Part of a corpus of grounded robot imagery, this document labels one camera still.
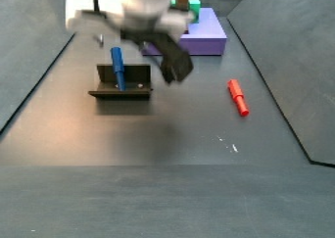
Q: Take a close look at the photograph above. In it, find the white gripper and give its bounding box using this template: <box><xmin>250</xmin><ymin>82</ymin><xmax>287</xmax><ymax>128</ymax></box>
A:
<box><xmin>66</xmin><ymin>0</ymin><xmax>194</xmax><ymax>36</ymax></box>

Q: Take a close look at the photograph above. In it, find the blue peg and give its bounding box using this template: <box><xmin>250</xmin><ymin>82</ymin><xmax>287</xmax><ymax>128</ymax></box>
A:
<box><xmin>110</xmin><ymin>47</ymin><xmax>126</xmax><ymax>91</ymax></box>

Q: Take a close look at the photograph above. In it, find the green U-shaped block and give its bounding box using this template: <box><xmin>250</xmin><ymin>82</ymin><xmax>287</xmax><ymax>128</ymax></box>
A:
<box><xmin>170</xmin><ymin>0</ymin><xmax>202</xmax><ymax>24</ymax></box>

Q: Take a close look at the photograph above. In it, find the purple base block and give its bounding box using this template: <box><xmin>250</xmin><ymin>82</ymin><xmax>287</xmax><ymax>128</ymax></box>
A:
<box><xmin>142</xmin><ymin>7</ymin><xmax>230</xmax><ymax>57</ymax></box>

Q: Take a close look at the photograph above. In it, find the red peg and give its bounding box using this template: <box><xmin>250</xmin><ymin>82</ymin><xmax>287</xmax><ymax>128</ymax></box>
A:
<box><xmin>228</xmin><ymin>79</ymin><xmax>249</xmax><ymax>117</ymax></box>

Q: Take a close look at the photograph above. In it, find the black fixture bracket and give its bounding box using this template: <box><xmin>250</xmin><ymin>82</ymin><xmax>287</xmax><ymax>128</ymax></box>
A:
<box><xmin>90</xmin><ymin>64</ymin><xmax>152</xmax><ymax>99</ymax></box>

